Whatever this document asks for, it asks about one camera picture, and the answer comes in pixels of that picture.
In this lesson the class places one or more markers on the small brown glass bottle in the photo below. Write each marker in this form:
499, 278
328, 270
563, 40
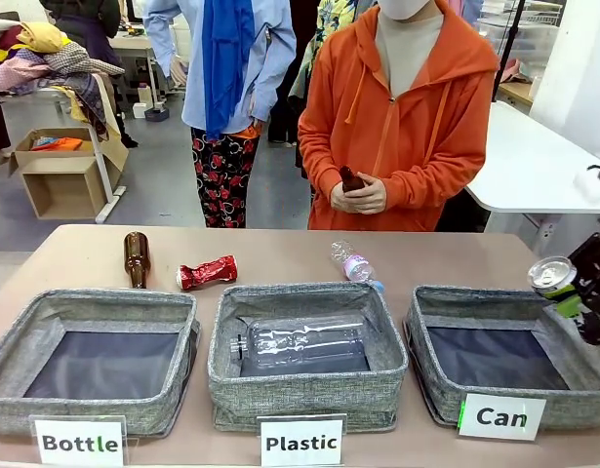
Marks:
350, 179

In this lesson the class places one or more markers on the person in orange hoodie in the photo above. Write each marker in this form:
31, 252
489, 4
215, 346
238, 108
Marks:
402, 122

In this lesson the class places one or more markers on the white table with clothes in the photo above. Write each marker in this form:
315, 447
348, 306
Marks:
102, 161

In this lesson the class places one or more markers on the white Bottle label sign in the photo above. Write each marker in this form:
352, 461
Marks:
77, 442

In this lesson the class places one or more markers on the white Plastic label sign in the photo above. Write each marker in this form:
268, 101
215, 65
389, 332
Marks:
302, 442

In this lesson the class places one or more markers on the person in blue shirt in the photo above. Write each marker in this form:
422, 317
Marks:
226, 73

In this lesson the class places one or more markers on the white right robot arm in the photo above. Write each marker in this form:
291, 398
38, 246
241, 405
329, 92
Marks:
589, 183

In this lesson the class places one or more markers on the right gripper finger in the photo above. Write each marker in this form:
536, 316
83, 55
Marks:
594, 258
594, 322

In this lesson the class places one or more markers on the blue-shirt person right hand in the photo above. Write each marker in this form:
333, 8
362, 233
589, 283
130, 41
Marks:
178, 73

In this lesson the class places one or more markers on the orange person right forearm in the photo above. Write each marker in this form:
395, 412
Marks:
319, 156

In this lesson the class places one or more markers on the pile of colourful clothes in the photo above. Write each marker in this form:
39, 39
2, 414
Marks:
46, 58

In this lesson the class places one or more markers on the open cardboard box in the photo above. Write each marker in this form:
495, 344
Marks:
60, 180

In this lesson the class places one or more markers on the crushed red can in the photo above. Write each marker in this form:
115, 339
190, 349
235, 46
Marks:
207, 274

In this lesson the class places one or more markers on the white side table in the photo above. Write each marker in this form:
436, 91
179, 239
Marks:
529, 161

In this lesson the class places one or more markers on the silver green drink can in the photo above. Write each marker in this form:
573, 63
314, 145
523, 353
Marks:
548, 275

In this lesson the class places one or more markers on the orange person right hand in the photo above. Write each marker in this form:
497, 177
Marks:
339, 199

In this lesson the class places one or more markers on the small pink-label plastic bottle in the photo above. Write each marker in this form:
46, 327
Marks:
355, 265

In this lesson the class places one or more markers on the small dark box on floor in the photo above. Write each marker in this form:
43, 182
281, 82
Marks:
156, 114

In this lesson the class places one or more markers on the orange person left forearm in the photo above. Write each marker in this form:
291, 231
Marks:
431, 175

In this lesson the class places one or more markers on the white Can label sign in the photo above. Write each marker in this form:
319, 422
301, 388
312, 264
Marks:
502, 417

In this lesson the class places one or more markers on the grey fabric basket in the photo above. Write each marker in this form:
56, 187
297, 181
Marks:
85, 409
426, 351
304, 396

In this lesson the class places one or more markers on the large clear plastic bottle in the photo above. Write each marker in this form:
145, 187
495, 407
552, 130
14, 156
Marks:
304, 341

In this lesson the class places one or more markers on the orange person left hand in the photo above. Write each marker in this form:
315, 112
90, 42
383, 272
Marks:
370, 195

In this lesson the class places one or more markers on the black tripod pole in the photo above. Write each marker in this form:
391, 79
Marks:
510, 44

